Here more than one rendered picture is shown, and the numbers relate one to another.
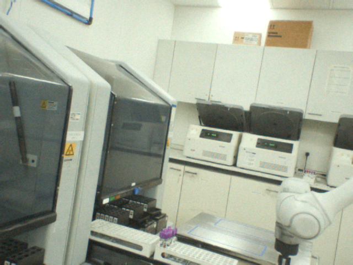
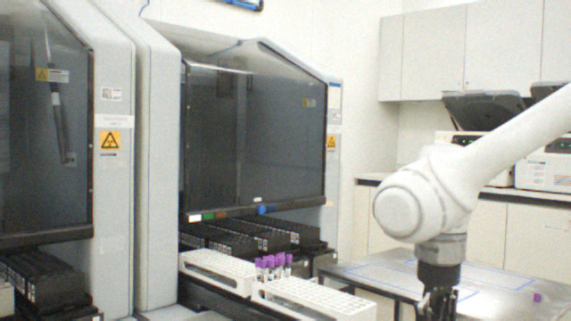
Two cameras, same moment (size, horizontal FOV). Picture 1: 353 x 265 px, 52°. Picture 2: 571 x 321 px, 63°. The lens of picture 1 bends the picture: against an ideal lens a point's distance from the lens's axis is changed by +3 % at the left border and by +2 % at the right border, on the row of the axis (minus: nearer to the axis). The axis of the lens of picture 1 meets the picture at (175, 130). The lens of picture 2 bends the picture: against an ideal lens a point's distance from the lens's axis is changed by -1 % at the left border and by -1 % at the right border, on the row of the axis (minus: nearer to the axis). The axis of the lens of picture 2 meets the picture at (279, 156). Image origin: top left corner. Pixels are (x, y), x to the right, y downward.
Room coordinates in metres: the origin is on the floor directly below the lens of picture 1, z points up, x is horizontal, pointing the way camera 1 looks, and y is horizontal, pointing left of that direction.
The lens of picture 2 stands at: (0.30, -0.50, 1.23)
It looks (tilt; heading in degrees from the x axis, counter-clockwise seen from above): 3 degrees down; 24
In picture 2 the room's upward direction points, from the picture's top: 2 degrees clockwise
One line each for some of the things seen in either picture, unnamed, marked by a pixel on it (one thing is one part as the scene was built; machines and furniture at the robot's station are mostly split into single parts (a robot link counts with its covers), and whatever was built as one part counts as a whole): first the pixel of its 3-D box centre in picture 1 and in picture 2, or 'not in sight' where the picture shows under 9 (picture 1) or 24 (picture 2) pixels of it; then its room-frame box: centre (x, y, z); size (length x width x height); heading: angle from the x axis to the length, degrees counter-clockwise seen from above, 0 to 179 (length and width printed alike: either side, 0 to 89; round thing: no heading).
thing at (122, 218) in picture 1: (121, 220); (243, 251); (1.58, 0.18, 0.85); 0.12 x 0.02 x 0.06; 160
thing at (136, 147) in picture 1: (100, 119); (218, 114); (1.74, 0.37, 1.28); 0.61 x 0.51 x 0.63; 159
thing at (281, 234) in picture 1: (288, 232); (439, 245); (1.19, -0.43, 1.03); 0.09 x 0.09 x 0.06
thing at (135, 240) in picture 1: (121, 238); (222, 272); (1.41, 0.15, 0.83); 0.30 x 0.10 x 0.06; 69
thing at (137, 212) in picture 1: (137, 212); (277, 243); (1.72, 0.13, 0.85); 0.12 x 0.02 x 0.06; 159
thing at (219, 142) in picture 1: (218, 131); (484, 137); (3.95, -0.48, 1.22); 0.62 x 0.56 x 0.64; 157
